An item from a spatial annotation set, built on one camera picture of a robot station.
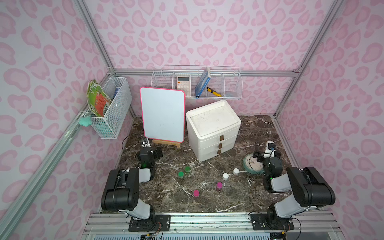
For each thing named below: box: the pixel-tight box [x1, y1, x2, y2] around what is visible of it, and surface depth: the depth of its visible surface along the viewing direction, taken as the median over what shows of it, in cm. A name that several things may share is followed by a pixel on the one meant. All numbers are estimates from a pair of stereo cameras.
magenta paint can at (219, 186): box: [216, 182, 224, 192], surface depth 86 cm
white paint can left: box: [222, 173, 229, 181], surface depth 88 cm
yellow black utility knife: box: [207, 87, 223, 98], surface depth 100 cm
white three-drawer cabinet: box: [186, 100, 242, 162], surface depth 86 cm
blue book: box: [195, 66, 211, 99], surface depth 90 cm
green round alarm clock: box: [243, 152, 265, 175], surface depth 92 cm
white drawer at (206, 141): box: [197, 129, 239, 146], surface depth 84 cm
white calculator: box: [176, 76, 191, 97], surface depth 97 cm
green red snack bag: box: [87, 79, 112, 118], surface depth 75 cm
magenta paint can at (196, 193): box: [193, 189, 200, 198], surface depth 82 cm
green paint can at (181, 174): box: [178, 171, 185, 179], surface depth 90 cm
